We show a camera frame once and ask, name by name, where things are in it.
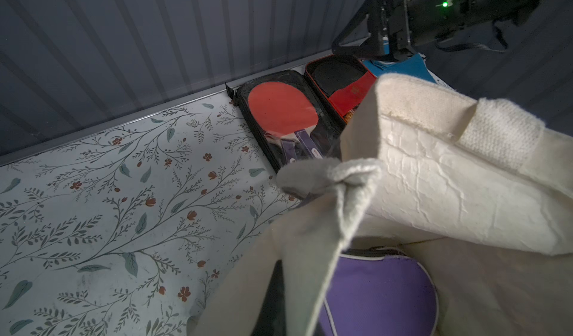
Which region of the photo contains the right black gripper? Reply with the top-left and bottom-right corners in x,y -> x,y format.
331,0 -> 540,61

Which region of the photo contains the blue paddle case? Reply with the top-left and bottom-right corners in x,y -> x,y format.
363,54 -> 436,83

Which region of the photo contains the red black ping pong set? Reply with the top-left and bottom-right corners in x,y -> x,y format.
304,55 -> 376,127

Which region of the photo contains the red ping pong paddle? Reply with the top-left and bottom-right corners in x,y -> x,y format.
225,70 -> 346,171

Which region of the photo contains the cream canvas tote bag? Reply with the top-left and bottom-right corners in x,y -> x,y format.
188,73 -> 572,335

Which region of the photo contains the purple pouch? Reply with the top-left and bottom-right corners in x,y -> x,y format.
316,249 -> 439,335

